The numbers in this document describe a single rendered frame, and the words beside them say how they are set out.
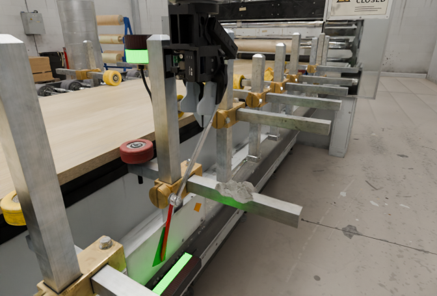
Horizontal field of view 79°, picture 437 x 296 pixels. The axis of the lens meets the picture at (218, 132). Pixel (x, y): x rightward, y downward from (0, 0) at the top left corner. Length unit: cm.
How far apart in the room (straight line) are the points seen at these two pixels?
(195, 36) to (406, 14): 882
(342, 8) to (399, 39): 654
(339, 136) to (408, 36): 658
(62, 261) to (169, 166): 24
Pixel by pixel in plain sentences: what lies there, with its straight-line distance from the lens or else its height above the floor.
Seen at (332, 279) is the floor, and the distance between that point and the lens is 164.
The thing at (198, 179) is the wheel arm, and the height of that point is 86.
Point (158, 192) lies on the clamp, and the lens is 57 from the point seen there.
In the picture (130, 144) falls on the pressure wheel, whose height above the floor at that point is 90.
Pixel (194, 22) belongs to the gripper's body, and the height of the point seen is 118.
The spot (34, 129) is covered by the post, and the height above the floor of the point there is 107.
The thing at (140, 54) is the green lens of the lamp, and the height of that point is 113.
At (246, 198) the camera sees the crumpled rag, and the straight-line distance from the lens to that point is 53.
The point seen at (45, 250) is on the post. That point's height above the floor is 91.
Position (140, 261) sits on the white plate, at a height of 76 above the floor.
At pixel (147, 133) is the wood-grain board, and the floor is 90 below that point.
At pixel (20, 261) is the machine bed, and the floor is 74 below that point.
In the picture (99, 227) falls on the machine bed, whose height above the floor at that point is 70.
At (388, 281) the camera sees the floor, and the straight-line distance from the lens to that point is 175.
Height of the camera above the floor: 117
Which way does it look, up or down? 21 degrees down
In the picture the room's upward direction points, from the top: straight up
